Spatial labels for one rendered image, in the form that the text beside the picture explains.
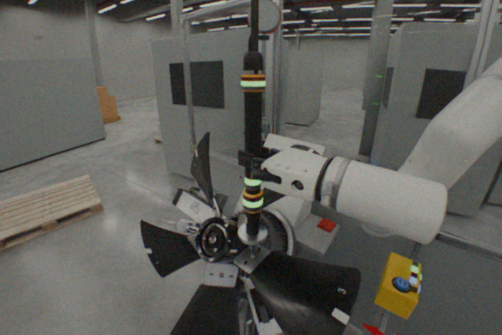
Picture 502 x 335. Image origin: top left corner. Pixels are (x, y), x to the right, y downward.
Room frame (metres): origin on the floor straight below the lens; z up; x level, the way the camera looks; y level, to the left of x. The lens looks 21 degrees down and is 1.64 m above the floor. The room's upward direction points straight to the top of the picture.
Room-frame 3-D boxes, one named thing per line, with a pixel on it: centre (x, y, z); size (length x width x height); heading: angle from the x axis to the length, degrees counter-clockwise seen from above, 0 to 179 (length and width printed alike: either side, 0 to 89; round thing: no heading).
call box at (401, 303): (0.39, -0.47, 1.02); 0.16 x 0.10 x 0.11; 140
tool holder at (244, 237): (0.40, 0.00, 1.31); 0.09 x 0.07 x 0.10; 175
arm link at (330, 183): (0.29, -0.13, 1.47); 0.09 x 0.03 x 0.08; 140
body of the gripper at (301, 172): (0.33, -0.09, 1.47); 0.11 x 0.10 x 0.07; 50
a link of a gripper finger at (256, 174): (0.32, -0.04, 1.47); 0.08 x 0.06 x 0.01; 110
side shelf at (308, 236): (0.89, -0.27, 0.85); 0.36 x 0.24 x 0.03; 50
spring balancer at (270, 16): (1.11, -0.06, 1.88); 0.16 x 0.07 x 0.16; 85
